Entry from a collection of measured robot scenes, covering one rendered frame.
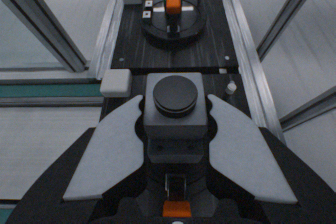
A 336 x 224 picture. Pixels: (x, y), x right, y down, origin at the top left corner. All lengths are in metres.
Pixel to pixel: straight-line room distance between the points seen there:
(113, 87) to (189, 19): 0.21
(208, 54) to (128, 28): 0.18
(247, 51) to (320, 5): 0.47
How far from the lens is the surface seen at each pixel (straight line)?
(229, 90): 0.17
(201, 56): 0.32
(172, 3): 0.26
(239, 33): 0.42
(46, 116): 0.40
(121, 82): 0.27
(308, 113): 0.30
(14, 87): 0.44
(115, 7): 0.49
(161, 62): 0.31
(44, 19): 0.29
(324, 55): 0.63
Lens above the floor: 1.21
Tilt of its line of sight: 63 degrees down
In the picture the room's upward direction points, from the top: 4 degrees counter-clockwise
